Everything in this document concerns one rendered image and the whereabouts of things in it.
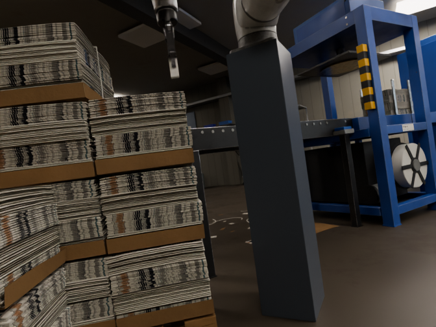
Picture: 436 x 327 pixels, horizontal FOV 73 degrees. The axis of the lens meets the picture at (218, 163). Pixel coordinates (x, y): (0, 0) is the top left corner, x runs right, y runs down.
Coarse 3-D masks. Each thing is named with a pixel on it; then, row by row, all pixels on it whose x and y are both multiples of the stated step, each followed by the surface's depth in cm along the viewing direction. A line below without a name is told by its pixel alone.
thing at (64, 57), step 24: (48, 24) 86; (72, 24) 86; (0, 48) 84; (24, 48) 85; (48, 48) 85; (72, 48) 86; (0, 72) 84; (24, 72) 84; (48, 72) 85; (72, 72) 86
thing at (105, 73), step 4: (100, 56) 112; (100, 60) 111; (104, 60) 117; (100, 64) 110; (104, 64) 117; (108, 64) 123; (100, 68) 108; (104, 68) 116; (108, 68) 123; (104, 72) 114; (108, 72) 121; (104, 76) 112; (108, 76) 119; (104, 80) 111; (108, 80) 118; (104, 84) 109; (108, 84) 116; (104, 88) 109; (108, 88) 114; (112, 88) 122; (104, 92) 108; (108, 92) 114; (112, 92) 120; (104, 96) 108; (108, 96) 113; (112, 96) 119
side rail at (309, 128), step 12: (324, 120) 207; (336, 120) 213; (348, 120) 219; (192, 132) 158; (204, 132) 161; (216, 132) 165; (228, 132) 169; (312, 132) 200; (324, 132) 206; (204, 144) 161; (216, 144) 164; (228, 144) 168
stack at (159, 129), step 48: (144, 96) 89; (0, 144) 82; (48, 144) 85; (96, 144) 86; (144, 144) 89; (192, 144) 90; (96, 192) 87; (144, 192) 89; (192, 192) 90; (96, 240) 86; (192, 240) 91; (96, 288) 85; (144, 288) 87; (192, 288) 89
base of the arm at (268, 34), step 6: (246, 36) 111; (252, 36) 110; (258, 36) 109; (264, 36) 109; (270, 36) 110; (276, 36) 113; (240, 42) 114; (246, 42) 111; (252, 42) 110; (258, 42) 108; (240, 48) 112
